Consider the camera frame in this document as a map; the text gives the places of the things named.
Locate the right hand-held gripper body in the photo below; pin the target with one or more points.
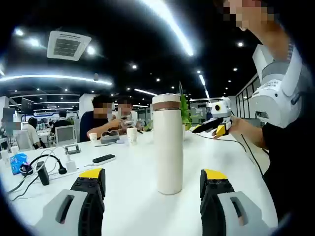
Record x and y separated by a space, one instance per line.
221 110

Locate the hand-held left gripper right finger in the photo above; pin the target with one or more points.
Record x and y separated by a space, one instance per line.
216 211

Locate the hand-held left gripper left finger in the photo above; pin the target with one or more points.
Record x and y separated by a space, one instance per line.
83 209

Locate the cream thermos bottle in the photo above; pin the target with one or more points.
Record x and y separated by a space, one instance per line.
168 152

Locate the small paper cup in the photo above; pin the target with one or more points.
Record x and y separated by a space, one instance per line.
93 138

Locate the patterned paper cup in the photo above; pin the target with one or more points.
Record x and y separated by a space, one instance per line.
132 136

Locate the small white cup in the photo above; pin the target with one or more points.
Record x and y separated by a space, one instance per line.
14 150

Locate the person's right hand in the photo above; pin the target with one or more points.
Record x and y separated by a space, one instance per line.
237 127

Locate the tall green plant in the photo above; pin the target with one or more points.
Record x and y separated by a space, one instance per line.
185 108

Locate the white charger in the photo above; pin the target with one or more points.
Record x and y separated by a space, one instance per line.
71 166

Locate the white chest-worn device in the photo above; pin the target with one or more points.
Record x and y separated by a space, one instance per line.
270 98

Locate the white table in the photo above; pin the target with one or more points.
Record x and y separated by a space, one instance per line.
133 196

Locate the white and black power strip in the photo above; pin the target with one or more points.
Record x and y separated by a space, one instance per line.
103 159

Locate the grey device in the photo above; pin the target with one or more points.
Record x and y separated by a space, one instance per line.
109 140

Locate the person's black shirt torso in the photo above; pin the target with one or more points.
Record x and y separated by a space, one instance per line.
290 159

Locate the grey office chair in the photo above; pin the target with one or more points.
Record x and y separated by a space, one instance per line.
65 135

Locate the pale lavender pouch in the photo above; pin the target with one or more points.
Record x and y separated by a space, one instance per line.
123 141

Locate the blue packet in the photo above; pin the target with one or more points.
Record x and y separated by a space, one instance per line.
18 161

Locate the person's neck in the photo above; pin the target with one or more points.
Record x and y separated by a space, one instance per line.
273 41

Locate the white office chair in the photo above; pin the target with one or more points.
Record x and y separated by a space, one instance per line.
22 141

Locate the straight ceiling light strip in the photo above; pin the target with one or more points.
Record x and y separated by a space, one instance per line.
172 24

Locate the hanging dark screen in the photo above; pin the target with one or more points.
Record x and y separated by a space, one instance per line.
27 105

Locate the curved ceiling light strip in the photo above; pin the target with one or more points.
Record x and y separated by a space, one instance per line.
61 77

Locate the ceiling air conditioner vent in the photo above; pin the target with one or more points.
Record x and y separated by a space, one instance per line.
69 45

